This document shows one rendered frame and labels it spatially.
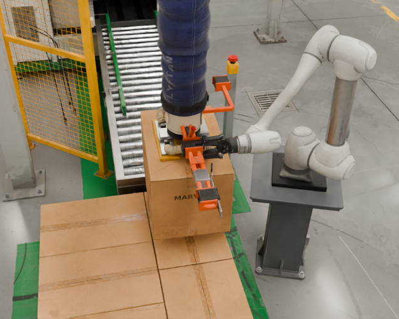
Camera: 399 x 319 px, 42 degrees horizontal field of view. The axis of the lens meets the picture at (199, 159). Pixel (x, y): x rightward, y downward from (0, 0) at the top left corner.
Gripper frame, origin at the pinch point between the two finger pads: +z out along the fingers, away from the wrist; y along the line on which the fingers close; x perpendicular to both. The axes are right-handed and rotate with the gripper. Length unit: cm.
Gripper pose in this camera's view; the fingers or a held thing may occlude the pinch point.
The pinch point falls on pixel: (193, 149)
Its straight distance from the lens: 237.7
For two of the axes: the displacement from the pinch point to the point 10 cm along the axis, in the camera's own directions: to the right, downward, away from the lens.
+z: -9.8, 1.1, -1.8
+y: -0.3, 7.8, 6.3
